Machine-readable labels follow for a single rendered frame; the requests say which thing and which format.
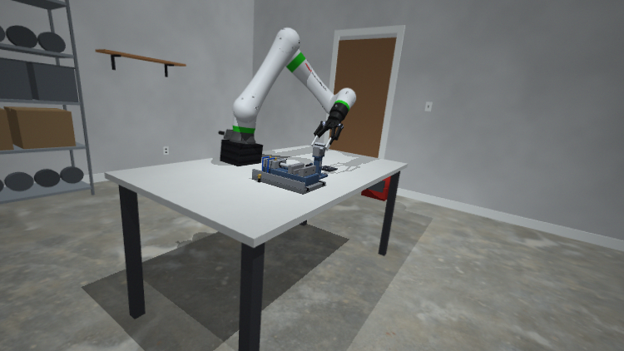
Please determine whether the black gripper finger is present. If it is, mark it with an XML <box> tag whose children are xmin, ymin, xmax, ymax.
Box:
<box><xmin>325</xmin><ymin>121</ymin><xmax>344</xmax><ymax>150</ymax></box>
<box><xmin>311</xmin><ymin>121</ymin><xmax>330</xmax><ymax>147</ymax></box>

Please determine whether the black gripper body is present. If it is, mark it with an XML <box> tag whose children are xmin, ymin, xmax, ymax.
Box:
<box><xmin>325</xmin><ymin>111</ymin><xmax>343</xmax><ymax>130</ymax></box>

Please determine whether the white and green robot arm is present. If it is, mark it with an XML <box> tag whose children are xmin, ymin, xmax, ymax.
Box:
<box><xmin>218</xmin><ymin>27</ymin><xmax>356</xmax><ymax>144</ymax></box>

